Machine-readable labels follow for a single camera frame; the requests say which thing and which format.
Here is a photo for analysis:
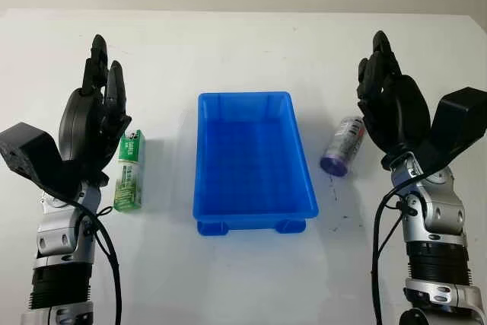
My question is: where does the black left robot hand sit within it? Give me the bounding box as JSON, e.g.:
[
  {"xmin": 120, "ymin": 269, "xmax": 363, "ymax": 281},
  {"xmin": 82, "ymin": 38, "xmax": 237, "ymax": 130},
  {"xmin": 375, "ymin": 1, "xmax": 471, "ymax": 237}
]
[{"xmin": 59, "ymin": 34, "xmax": 133, "ymax": 188}]

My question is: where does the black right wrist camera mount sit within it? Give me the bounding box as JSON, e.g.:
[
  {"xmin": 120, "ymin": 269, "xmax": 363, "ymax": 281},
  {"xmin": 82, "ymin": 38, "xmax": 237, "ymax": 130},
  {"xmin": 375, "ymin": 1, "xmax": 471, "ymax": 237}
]
[{"xmin": 412, "ymin": 87, "xmax": 487, "ymax": 182}]

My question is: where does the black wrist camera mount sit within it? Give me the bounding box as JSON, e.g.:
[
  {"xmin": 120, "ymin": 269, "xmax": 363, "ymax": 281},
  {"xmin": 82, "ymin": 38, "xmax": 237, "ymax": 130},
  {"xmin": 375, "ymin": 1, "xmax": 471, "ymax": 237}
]
[
  {"xmin": 412, "ymin": 87, "xmax": 487, "ymax": 182},
  {"xmin": 0, "ymin": 122, "xmax": 85, "ymax": 201}
]

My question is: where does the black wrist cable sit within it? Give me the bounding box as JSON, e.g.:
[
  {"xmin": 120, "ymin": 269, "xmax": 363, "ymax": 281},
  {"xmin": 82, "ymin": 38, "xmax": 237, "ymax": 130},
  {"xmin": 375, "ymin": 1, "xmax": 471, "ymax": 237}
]
[
  {"xmin": 370, "ymin": 167, "xmax": 422, "ymax": 325},
  {"xmin": 56, "ymin": 194, "xmax": 123, "ymax": 325}
]

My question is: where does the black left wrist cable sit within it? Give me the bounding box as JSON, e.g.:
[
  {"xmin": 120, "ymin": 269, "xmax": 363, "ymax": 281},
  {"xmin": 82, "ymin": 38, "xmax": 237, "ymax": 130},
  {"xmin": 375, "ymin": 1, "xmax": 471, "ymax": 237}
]
[{"xmin": 56, "ymin": 194, "xmax": 123, "ymax": 325}]

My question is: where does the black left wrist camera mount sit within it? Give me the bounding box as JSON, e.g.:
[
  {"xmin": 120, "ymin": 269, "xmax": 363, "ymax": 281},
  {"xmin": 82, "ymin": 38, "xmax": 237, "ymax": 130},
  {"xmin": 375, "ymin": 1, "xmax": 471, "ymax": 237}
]
[{"xmin": 0, "ymin": 122, "xmax": 85, "ymax": 201}]

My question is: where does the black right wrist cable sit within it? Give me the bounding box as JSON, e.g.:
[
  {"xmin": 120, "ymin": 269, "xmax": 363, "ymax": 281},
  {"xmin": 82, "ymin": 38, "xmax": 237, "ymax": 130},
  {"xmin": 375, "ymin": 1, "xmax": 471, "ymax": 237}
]
[{"xmin": 370, "ymin": 167, "xmax": 422, "ymax": 325}]

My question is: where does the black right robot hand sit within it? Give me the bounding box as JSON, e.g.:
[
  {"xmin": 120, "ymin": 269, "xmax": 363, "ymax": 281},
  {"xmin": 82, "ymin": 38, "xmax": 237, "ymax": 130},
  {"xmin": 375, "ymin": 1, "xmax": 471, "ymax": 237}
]
[{"xmin": 356, "ymin": 30, "xmax": 433, "ymax": 159}]

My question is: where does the blue plastic tray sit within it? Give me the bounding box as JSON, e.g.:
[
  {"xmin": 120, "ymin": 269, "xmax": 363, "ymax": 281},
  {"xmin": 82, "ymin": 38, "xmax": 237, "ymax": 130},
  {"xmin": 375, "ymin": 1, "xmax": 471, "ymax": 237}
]
[{"xmin": 192, "ymin": 91, "xmax": 320, "ymax": 239}]

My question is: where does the green toothpaste box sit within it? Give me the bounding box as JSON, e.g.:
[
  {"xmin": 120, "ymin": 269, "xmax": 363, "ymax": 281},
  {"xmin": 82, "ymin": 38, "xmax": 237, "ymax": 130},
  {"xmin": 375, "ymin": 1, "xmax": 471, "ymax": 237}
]
[{"xmin": 113, "ymin": 129, "xmax": 148, "ymax": 212}]

